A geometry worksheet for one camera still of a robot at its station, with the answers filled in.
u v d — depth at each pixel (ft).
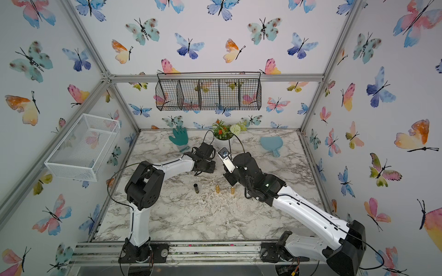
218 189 2.95
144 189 1.74
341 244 1.26
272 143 3.84
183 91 3.22
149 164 1.87
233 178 2.08
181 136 3.88
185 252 2.48
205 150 2.64
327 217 1.39
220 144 3.43
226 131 3.23
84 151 2.77
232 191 2.96
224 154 1.95
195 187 2.85
